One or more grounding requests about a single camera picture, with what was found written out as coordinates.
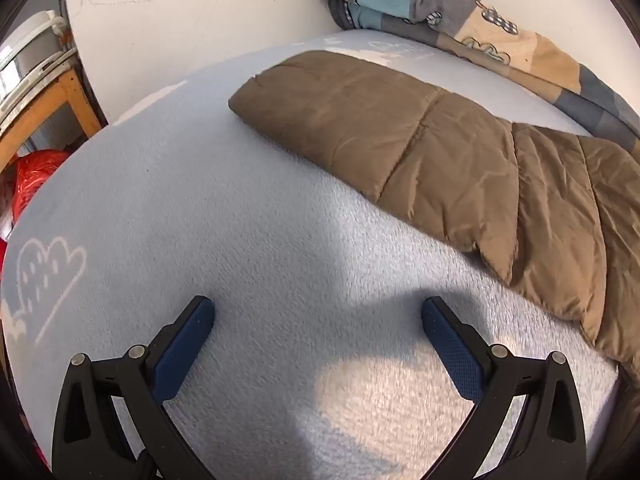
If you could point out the brown quilted puffer jacket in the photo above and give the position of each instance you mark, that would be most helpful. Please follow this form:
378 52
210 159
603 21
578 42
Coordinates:
450 160

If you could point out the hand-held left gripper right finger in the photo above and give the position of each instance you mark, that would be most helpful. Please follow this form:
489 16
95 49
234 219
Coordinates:
452 350

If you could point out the red plastic bag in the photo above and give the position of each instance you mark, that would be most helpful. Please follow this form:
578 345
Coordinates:
35 175

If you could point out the patchwork printed fleece blanket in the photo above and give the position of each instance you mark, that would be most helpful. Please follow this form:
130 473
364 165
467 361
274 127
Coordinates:
450 10

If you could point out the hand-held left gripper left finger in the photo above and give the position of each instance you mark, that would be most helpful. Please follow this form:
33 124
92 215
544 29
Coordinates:
182 345

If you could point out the white plastic bucket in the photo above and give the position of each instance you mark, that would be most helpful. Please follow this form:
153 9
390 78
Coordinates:
30 45

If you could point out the light blue cloud-print bed sheet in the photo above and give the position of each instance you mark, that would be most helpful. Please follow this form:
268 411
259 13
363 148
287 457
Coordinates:
200 210

